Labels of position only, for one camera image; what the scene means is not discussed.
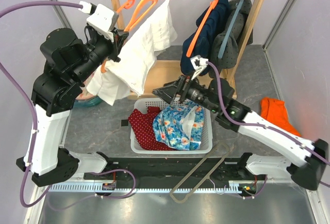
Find purple cable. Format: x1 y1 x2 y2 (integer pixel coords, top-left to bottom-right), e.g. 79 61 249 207
0 1 137 208
206 60 330 165

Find blue grey hanger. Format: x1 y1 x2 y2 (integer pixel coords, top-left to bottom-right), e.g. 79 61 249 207
218 0 244 59

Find wooden clothes rack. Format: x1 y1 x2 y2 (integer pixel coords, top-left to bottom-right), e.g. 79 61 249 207
105 0 273 101

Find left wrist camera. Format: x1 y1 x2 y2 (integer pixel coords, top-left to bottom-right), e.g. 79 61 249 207
87 4 119 42

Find white shirt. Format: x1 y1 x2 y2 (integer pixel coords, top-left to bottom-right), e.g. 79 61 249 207
86 0 177 105

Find red polka dot skirt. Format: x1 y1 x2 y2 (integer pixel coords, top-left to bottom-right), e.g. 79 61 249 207
128 106 174 151

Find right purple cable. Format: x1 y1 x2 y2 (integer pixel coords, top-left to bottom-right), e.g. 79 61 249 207
206 60 330 165

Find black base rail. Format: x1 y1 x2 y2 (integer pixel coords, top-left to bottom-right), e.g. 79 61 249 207
59 154 269 190

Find orange cloth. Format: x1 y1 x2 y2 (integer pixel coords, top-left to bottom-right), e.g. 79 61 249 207
260 97 301 137

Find blue floral garment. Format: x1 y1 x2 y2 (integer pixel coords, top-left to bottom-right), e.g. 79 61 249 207
153 101 204 151

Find floral oven mitt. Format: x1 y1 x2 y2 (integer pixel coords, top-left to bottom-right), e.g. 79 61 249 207
76 72 95 101

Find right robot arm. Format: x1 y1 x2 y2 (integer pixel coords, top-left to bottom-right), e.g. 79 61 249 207
152 75 329 190

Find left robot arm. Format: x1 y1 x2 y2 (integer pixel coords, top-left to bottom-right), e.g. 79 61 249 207
16 25 128 187

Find dark blue denim garment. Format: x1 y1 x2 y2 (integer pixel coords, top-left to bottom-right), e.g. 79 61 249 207
180 0 230 75

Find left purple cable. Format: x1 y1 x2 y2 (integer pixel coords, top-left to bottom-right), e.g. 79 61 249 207
0 1 137 208

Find teal plastic tray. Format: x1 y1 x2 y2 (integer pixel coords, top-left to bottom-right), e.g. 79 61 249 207
74 96 102 108

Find white plastic basket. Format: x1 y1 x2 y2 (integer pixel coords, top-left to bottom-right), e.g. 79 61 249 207
130 98 213 156

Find grey metal hanger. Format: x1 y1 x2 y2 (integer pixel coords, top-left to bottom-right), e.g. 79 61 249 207
169 141 230 204

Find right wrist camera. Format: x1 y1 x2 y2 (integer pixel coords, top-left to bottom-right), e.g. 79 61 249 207
190 55 208 80

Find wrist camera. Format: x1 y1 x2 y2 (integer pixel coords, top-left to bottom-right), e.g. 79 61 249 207
190 55 208 80
87 4 119 42

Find grey dotted garment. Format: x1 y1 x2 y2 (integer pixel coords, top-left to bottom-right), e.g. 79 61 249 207
209 0 252 72

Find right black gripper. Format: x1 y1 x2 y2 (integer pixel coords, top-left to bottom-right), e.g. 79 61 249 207
152 70 219 113

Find orange hanger with white shirt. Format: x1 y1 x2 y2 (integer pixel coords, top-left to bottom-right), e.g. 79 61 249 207
100 0 175 74

